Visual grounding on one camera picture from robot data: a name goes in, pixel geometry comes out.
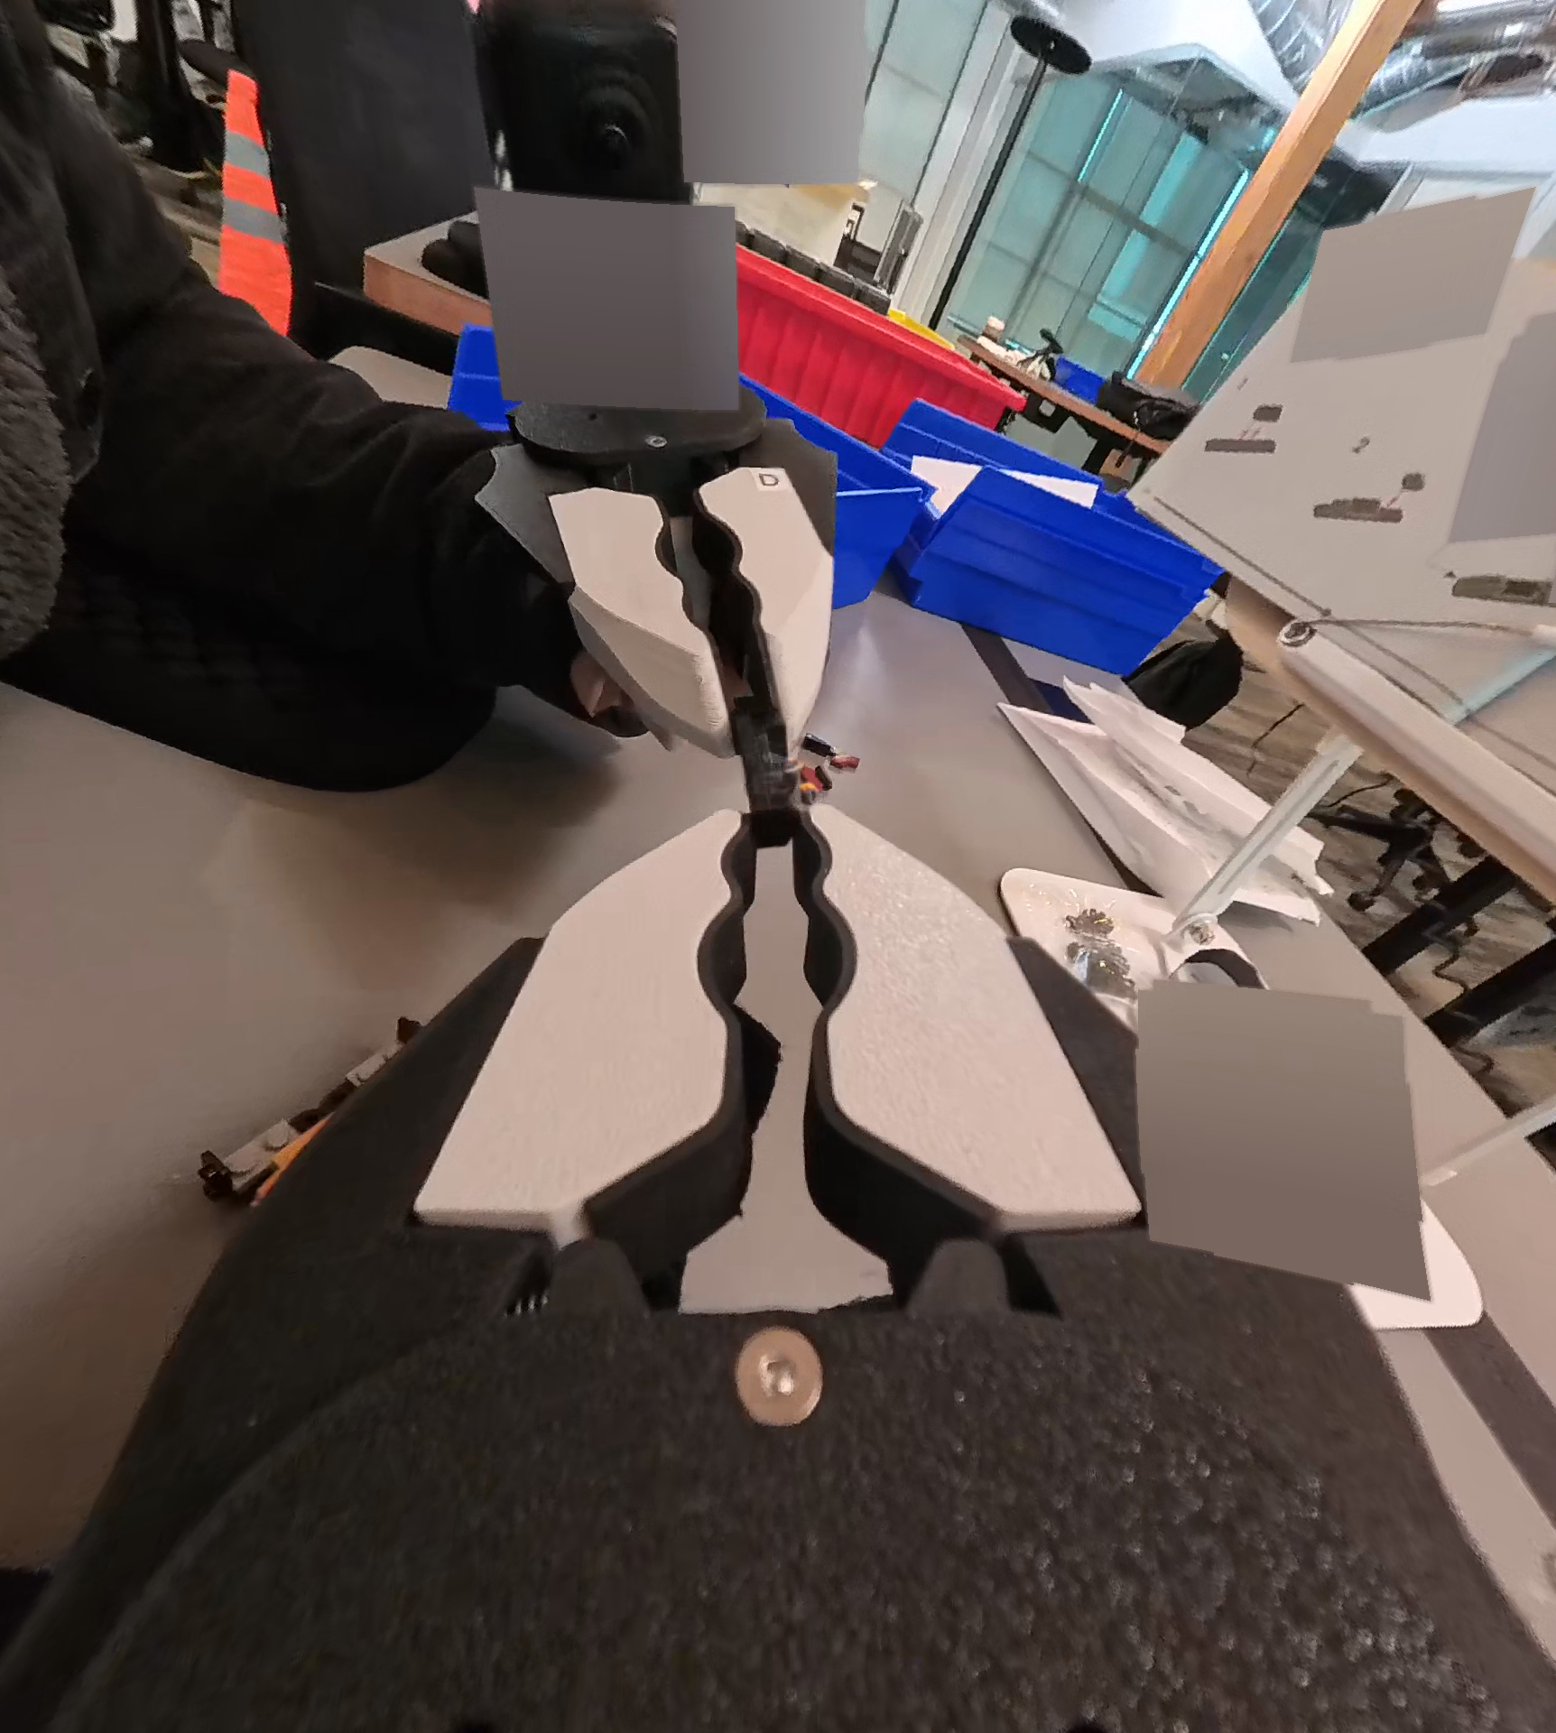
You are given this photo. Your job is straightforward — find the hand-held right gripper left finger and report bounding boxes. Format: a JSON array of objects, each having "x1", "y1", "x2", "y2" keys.
[{"x1": 413, "y1": 808, "x2": 759, "y2": 1238}]

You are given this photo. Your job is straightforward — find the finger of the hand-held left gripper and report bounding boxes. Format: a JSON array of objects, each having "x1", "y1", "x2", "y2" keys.
[
  {"x1": 545, "y1": 483, "x2": 745, "y2": 758},
  {"x1": 700, "y1": 463, "x2": 836, "y2": 743}
]

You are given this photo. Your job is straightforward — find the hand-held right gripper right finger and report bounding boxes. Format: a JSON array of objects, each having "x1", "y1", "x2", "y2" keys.
[{"x1": 798, "y1": 808, "x2": 1144, "y2": 1236}]

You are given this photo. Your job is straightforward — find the long black brick plate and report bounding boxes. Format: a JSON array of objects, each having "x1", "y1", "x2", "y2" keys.
[{"x1": 727, "y1": 696, "x2": 818, "y2": 851}]

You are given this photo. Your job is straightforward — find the orange and black brick assembly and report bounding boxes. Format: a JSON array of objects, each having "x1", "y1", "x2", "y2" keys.
[{"x1": 196, "y1": 1012, "x2": 425, "y2": 1209}]

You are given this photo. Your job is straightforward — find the person's left forearm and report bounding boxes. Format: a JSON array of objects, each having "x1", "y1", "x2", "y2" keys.
[{"x1": 0, "y1": 174, "x2": 590, "y2": 792}]

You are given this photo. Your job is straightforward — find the grey desk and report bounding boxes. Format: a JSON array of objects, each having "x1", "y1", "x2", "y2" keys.
[{"x1": 0, "y1": 343, "x2": 1556, "y2": 1733}]

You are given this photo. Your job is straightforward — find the person's left hand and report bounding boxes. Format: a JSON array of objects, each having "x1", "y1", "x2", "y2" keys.
[{"x1": 570, "y1": 652, "x2": 655, "y2": 741}]

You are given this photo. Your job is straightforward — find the blue storage bin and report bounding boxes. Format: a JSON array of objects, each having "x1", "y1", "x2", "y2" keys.
[
  {"x1": 883, "y1": 395, "x2": 1229, "y2": 603},
  {"x1": 889, "y1": 548, "x2": 1219, "y2": 674},
  {"x1": 446, "y1": 324, "x2": 944, "y2": 613}
]

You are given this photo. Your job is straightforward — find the clear bag of small parts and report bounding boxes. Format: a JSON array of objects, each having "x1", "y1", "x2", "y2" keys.
[{"x1": 1060, "y1": 898, "x2": 1150, "y2": 1008}]

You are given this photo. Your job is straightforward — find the white paper sheet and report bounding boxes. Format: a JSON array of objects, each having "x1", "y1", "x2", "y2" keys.
[{"x1": 910, "y1": 452, "x2": 1101, "y2": 515}]

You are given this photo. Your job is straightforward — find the red storage bin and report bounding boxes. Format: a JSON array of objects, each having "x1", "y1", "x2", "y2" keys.
[{"x1": 733, "y1": 243, "x2": 1030, "y2": 450}]

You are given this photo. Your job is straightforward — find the white plastic bags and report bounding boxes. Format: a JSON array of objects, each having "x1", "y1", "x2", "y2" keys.
[{"x1": 997, "y1": 674, "x2": 1337, "y2": 926}]

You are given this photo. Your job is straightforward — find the background table with items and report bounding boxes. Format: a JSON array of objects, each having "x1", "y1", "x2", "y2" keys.
[{"x1": 960, "y1": 324, "x2": 1174, "y2": 477}]

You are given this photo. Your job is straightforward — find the black standing panel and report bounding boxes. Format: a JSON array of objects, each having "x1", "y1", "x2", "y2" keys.
[{"x1": 234, "y1": 0, "x2": 497, "y2": 359}]

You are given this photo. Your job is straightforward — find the metal stand rod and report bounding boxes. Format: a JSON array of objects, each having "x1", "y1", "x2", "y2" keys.
[
  {"x1": 1168, "y1": 737, "x2": 1365, "y2": 941},
  {"x1": 1424, "y1": 1061, "x2": 1556, "y2": 1185}
]

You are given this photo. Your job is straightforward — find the orange safety cone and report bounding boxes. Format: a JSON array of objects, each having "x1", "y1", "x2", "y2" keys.
[{"x1": 214, "y1": 66, "x2": 295, "y2": 336}]

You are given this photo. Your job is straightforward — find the black floor lamp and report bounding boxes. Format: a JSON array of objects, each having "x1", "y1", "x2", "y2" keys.
[{"x1": 926, "y1": 13, "x2": 1093, "y2": 328}]

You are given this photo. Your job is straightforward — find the black office chair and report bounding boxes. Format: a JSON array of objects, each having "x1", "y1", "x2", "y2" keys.
[{"x1": 1312, "y1": 784, "x2": 1491, "y2": 996}]

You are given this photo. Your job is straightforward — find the white stand tray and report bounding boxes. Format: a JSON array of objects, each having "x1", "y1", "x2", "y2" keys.
[{"x1": 1227, "y1": 587, "x2": 1556, "y2": 941}]

